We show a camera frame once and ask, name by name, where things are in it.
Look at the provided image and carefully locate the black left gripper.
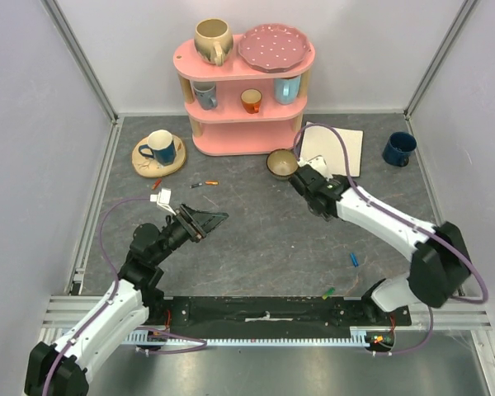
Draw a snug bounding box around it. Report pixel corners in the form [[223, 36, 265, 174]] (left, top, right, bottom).
[[152, 201, 229, 265]]

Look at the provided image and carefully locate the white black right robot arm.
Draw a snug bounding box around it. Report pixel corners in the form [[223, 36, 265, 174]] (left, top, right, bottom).
[[290, 165, 471, 325]]

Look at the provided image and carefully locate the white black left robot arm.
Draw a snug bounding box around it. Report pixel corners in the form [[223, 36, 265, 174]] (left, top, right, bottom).
[[24, 205, 229, 395]]

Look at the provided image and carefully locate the brown ceramic bowl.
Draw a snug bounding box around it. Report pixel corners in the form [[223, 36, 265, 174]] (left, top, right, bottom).
[[266, 148, 299, 181]]

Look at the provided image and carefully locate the white square plate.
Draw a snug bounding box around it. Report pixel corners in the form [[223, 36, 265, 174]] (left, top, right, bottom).
[[299, 126, 364, 177]]

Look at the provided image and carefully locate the red battery near plate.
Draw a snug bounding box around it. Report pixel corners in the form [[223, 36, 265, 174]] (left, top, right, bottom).
[[151, 178, 162, 191]]

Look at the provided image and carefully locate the blue battery right side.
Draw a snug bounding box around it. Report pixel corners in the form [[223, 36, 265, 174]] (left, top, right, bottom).
[[350, 253, 359, 267]]

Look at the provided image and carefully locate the round beige patterned plate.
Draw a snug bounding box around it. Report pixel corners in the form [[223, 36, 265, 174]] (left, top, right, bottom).
[[131, 135, 186, 178]]

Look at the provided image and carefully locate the teal mug cream inside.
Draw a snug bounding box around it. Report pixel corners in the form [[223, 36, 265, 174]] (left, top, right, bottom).
[[138, 130, 176, 166]]

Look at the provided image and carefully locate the dark blue mug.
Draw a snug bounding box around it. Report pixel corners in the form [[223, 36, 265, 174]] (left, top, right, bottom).
[[382, 131, 417, 167]]

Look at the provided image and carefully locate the green yellow battery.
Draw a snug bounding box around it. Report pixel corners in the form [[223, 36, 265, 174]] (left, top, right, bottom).
[[322, 287, 335, 299]]

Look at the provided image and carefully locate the light blue mug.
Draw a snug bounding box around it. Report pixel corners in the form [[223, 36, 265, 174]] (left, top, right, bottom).
[[274, 75, 301, 105]]

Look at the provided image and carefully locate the pink three-tier shelf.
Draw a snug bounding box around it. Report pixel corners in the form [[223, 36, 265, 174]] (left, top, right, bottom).
[[173, 34, 315, 156]]

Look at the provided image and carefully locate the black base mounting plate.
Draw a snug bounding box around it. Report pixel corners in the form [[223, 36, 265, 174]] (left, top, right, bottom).
[[147, 296, 412, 328]]

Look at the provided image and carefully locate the small orange cup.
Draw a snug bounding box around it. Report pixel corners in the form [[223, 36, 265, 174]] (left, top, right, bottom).
[[240, 88, 262, 114]]

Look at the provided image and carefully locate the grey blue mug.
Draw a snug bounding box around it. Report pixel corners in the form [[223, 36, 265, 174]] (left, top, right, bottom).
[[192, 82, 218, 111]]

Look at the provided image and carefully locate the pink polka dot plate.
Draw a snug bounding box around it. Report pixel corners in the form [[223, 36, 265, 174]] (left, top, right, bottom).
[[238, 23, 311, 73]]

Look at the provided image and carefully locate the beige ceramic mug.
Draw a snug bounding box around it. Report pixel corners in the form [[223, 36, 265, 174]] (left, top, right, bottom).
[[194, 18, 234, 67]]

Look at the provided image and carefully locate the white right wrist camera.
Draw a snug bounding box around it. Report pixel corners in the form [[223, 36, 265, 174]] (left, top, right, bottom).
[[298, 155, 333, 180]]

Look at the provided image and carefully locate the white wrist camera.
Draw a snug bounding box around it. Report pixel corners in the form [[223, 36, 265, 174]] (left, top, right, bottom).
[[149, 188, 177, 215], [298, 155, 333, 180]]

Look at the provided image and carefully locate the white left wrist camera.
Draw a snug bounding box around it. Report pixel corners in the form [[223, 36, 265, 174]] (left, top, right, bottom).
[[149, 188, 177, 215]]

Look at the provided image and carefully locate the white slotted cable duct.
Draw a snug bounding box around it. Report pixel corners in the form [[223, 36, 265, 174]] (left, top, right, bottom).
[[121, 330, 370, 347]]

